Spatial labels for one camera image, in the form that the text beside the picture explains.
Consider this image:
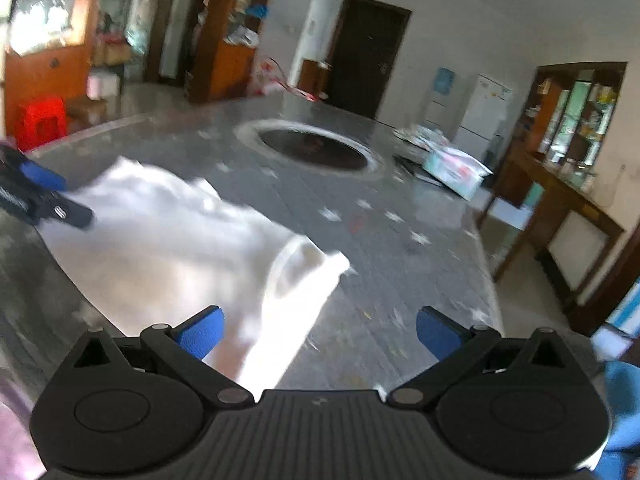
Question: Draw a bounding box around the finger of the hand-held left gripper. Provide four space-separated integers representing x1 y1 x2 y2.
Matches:
30 192 95 231
0 142 68 192

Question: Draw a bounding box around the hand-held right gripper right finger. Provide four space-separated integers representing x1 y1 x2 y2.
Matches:
387 305 581 408

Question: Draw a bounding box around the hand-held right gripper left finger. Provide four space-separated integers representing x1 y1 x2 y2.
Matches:
65 305 256 408

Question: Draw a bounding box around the cream white shirt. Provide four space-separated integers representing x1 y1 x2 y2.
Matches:
37 156 351 396

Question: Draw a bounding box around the red plastic stool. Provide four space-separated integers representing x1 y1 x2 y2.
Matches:
15 97 68 148

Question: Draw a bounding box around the wooden glass display cabinet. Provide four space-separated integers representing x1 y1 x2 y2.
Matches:
0 0 108 111

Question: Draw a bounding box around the white storage box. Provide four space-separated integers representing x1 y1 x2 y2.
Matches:
87 72 123 100

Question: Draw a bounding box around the tissue pack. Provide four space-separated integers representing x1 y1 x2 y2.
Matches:
422 146 493 201

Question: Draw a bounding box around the wooden sideboard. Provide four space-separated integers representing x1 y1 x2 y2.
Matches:
477 147 626 311

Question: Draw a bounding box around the blue cloth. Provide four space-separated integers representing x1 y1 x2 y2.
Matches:
597 360 640 480

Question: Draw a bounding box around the crumpled floral cloth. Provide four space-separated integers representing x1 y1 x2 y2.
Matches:
394 124 451 151

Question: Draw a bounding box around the brown wooden room door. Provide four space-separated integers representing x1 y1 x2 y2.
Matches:
122 0 181 86

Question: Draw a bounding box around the person's pink clothing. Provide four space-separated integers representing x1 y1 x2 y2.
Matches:
0 370 46 480

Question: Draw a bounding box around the round black induction cooker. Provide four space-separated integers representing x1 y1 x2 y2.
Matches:
235 119 385 178

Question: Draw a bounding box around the tall wooden shelf cabinet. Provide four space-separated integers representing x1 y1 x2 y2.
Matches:
187 0 281 106

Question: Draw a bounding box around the white refrigerator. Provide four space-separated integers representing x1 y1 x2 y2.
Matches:
452 74 513 163

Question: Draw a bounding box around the polka dot play tent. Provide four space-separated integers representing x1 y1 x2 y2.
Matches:
250 55 321 101

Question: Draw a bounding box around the water dispenser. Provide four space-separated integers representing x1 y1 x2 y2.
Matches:
422 66 457 128

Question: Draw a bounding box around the wooden glass-shelf cabinet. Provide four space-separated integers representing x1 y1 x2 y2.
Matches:
515 61 628 181

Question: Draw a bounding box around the small wooden cabinet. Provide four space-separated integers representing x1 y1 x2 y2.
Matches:
299 59 333 101

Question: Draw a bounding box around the dark wooden door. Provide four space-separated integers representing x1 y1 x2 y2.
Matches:
325 0 412 121

